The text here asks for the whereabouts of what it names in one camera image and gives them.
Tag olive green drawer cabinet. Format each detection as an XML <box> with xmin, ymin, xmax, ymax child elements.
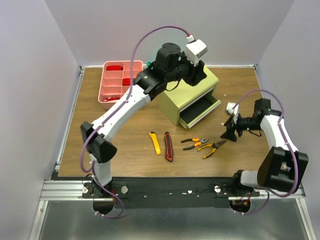
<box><xmin>156</xmin><ymin>67</ymin><xmax>221</xmax><ymax>129</ymax></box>

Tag red item middle compartment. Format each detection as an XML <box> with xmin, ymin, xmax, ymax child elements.
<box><xmin>122</xmin><ymin>78</ymin><xmax>133</xmax><ymax>86</ymax></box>

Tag yellow utility knife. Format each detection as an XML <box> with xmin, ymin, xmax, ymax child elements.
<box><xmin>148</xmin><ymin>131</ymin><xmax>161</xmax><ymax>155</ymax></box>

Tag combination pliers orange handles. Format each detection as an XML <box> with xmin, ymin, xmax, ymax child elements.
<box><xmin>180</xmin><ymin>138</ymin><xmax>209</xmax><ymax>151</ymax></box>

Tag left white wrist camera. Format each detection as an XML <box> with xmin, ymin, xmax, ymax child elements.
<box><xmin>184</xmin><ymin>34</ymin><xmax>208</xmax><ymax>66</ymax></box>

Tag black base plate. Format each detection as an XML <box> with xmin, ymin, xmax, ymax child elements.
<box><xmin>82</xmin><ymin>176</ymin><xmax>261</xmax><ymax>210</ymax></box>

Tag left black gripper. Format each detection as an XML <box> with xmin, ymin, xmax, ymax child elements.
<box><xmin>166</xmin><ymin>51</ymin><xmax>208</xmax><ymax>88</ymax></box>

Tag pink compartment tray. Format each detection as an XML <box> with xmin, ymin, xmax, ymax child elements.
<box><xmin>97</xmin><ymin>60</ymin><xmax>131</xmax><ymax>110</ymax></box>

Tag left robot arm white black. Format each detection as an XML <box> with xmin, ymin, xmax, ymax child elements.
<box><xmin>80</xmin><ymin>39</ymin><xmax>208</xmax><ymax>198</ymax></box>

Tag red white item front compartment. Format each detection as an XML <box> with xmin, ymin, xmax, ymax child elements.
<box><xmin>104</xmin><ymin>97</ymin><xmax>120</xmax><ymax>102</ymax></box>

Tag red black utility knife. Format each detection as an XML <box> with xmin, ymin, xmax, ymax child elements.
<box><xmin>164</xmin><ymin>131</ymin><xmax>174</xmax><ymax>162</ymax></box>

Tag green cloth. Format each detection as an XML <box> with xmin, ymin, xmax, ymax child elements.
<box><xmin>146</xmin><ymin>62</ymin><xmax>154</xmax><ymax>71</ymax></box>

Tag needle nose pliers orange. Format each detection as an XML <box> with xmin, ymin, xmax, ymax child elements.
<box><xmin>197</xmin><ymin>139</ymin><xmax>227</xmax><ymax>159</ymax></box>

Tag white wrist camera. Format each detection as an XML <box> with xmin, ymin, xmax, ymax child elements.
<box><xmin>184</xmin><ymin>34</ymin><xmax>208</xmax><ymax>66</ymax></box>
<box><xmin>225</xmin><ymin>102</ymin><xmax>239</xmax><ymax>118</ymax></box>

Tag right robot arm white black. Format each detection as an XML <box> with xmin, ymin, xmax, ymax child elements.
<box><xmin>220</xmin><ymin>98</ymin><xmax>309</xmax><ymax>198</ymax></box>

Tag red item back compartment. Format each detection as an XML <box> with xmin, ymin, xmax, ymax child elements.
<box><xmin>106</xmin><ymin>65</ymin><xmax>123</xmax><ymax>71</ymax></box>

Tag aluminium rail frame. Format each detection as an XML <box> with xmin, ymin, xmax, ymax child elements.
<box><xmin>29</xmin><ymin>64</ymin><xmax>316</xmax><ymax>240</ymax></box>

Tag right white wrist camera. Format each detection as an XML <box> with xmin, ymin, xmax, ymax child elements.
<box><xmin>225</xmin><ymin>102</ymin><xmax>239</xmax><ymax>118</ymax></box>

